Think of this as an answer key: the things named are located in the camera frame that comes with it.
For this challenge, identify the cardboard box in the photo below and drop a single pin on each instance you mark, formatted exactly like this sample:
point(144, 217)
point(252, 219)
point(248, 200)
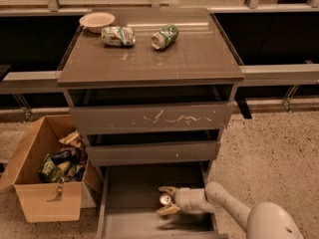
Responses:
point(48, 202)

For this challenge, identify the beige bowl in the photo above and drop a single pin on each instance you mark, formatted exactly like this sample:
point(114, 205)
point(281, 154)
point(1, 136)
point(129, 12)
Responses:
point(96, 21)

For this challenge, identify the metal window rail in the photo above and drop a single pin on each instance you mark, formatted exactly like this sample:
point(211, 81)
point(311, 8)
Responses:
point(254, 76)

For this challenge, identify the grey open bottom drawer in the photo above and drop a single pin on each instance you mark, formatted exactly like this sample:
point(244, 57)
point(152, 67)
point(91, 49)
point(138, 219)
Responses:
point(131, 199)

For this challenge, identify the dark bottle in box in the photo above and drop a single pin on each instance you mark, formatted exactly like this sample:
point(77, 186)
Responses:
point(61, 156)

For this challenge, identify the crumpled white green can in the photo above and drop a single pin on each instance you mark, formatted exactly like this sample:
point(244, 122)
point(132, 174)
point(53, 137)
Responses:
point(119, 36)

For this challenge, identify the tan snack bag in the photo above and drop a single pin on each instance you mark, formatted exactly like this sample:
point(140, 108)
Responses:
point(73, 139)

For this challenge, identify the orange soda can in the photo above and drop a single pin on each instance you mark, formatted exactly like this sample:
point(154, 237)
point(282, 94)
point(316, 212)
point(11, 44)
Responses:
point(165, 199)

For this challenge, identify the grey top drawer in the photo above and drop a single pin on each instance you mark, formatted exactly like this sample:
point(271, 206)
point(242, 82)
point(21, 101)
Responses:
point(152, 118)

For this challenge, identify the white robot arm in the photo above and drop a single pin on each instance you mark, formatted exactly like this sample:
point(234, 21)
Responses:
point(265, 220)

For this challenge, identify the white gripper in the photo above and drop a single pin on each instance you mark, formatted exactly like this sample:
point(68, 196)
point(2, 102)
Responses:
point(182, 197)

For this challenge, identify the green soda can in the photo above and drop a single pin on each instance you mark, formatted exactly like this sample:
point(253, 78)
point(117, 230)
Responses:
point(164, 36)

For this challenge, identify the grey drawer cabinet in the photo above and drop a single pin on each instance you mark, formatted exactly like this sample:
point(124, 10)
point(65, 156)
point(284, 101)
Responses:
point(197, 68)

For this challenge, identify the grey middle drawer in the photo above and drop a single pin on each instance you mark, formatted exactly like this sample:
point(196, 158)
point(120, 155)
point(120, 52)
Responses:
point(153, 153)

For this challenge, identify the green snack bag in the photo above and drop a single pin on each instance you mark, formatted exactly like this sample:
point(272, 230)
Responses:
point(51, 172)

